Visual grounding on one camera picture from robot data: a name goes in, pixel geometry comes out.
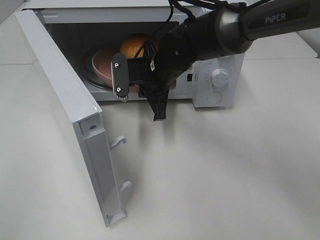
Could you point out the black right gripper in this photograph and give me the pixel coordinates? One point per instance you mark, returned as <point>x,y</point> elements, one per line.
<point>150,68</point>

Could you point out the toy hamburger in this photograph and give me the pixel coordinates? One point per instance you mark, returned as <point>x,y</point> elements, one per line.
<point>132,43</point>

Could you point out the pink round plate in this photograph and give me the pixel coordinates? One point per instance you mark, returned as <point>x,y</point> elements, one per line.
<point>101,63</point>

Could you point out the white microwave door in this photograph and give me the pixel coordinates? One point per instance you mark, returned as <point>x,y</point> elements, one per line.
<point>78,116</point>

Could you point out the round white door button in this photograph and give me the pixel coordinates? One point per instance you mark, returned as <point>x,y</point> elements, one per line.
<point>214,98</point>

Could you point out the white microwave knob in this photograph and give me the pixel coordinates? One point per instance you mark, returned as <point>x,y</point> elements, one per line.
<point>220,77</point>

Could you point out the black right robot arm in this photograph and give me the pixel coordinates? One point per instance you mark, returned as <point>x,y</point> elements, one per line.
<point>227,29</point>

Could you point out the glass microwave turntable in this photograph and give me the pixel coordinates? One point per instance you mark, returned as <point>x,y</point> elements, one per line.
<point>87,69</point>

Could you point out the white microwave oven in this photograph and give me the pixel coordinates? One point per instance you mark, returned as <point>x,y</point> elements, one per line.
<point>65,35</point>

